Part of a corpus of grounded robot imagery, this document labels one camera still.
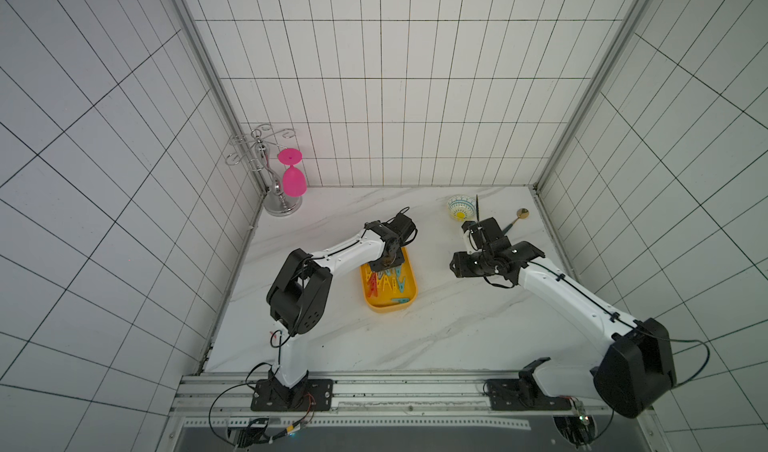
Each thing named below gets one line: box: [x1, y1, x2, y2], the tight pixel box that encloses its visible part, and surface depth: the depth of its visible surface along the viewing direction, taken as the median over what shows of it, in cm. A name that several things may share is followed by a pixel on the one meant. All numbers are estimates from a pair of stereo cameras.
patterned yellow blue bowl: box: [447, 195, 477, 222], surface depth 112 cm
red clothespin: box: [368, 272, 378, 298], surface depth 92 cm
